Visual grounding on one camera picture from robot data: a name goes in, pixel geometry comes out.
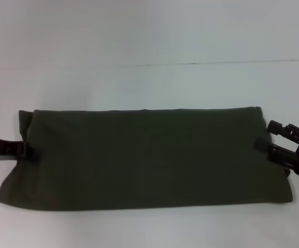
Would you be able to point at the dark green printed t-shirt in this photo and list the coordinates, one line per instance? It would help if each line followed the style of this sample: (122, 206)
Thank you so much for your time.
(139, 157)

